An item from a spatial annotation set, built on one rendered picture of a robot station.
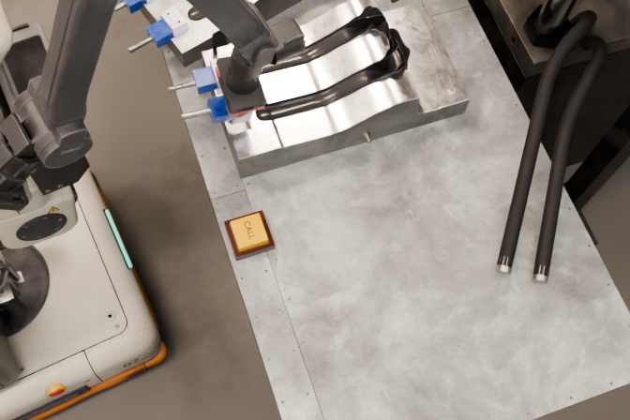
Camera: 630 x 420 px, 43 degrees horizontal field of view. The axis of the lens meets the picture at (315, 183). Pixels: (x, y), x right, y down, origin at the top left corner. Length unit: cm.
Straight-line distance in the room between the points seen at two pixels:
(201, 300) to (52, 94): 136
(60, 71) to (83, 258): 116
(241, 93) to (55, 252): 94
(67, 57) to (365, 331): 79
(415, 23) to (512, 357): 73
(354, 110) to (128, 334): 86
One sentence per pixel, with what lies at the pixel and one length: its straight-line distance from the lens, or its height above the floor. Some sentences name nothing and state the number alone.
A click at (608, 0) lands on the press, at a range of 205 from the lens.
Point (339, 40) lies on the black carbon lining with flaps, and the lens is 167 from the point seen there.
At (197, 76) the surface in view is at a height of 90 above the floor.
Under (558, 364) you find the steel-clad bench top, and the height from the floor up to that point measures 80.
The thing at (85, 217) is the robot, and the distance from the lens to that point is 221.
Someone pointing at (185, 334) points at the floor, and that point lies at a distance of 236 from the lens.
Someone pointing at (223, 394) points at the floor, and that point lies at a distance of 232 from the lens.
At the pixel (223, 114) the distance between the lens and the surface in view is 150.
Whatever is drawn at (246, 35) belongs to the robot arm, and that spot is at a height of 128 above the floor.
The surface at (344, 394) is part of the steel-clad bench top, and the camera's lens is 151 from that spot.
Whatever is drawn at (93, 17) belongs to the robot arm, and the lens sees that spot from 98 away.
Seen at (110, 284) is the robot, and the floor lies 28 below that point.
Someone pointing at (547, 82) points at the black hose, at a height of 92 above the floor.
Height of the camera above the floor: 228
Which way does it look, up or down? 65 degrees down
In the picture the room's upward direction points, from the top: 7 degrees clockwise
